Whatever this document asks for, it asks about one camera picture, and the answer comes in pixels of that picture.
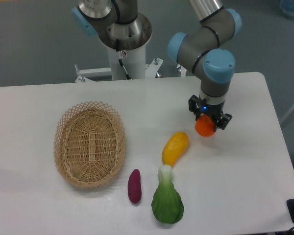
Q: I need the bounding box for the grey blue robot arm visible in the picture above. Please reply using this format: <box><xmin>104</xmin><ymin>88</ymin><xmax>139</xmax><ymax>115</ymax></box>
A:
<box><xmin>72</xmin><ymin>0</ymin><xmax>242</xmax><ymax>130</ymax></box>

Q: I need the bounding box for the blue object top right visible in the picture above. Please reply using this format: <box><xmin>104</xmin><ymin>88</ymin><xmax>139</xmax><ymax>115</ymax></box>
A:
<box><xmin>279</xmin><ymin>0</ymin><xmax>294</xmax><ymax>20</ymax></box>

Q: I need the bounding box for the yellow toy fruit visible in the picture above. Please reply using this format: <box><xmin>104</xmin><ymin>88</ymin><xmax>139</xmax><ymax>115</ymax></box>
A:
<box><xmin>162</xmin><ymin>132</ymin><xmax>189</xmax><ymax>167</ymax></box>

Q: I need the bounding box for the orange fruit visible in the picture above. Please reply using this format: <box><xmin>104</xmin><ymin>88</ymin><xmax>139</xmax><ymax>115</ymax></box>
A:
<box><xmin>195</xmin><ymin>115</ymin><xmax>215</xmax><ymax>137</ymax></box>

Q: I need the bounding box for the purple sweet potato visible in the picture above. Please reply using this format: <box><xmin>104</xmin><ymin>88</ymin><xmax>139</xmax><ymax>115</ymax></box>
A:
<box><xmin>127</xmin><ymin>169</ymin><xmax>142</xmax><ymax>204</ymax></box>

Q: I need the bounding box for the black cable on pedestal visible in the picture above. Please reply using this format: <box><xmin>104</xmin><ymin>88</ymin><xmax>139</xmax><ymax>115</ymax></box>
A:
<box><xmin>115</xmin><ymin>38</ymin><xmax>132</xmax><ymax>80</ymax></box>

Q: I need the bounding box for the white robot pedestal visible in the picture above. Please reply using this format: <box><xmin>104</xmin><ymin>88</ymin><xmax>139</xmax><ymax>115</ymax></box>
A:
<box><xmin>74</xmin><ymin>14</ymin><xmax>189</xmax><ymax>83</ymax></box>

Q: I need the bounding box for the green bok choy toy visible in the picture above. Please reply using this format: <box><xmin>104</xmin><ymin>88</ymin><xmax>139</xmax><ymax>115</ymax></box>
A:
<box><xmin>151</xmin><ymin>164</ymin><xmax>184</xmax><ymax>224</ymax></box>

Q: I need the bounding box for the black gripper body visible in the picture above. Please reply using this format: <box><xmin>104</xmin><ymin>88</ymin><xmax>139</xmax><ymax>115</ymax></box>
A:
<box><xmin>198</xmin><ymin>91</ymin><xmax>226</xmax><ymax>122</ymax></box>

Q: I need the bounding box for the woven wicker basket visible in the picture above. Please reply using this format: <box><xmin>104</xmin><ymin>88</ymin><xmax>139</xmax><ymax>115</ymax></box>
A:
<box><xmin>53</xmin><ymin>101</ymin><xmax>126</xmax><ymax>188</ymax></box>

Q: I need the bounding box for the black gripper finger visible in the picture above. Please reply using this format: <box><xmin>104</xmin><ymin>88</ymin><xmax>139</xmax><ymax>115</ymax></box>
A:
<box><xmin>213</xmin><ymin>113</ymin><xmax>233</xmax><ymax>132</ymax></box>
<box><xmin>188</xmin><ymin>95</ymin><xmax>204</xmax><ymax>120</ymax></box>

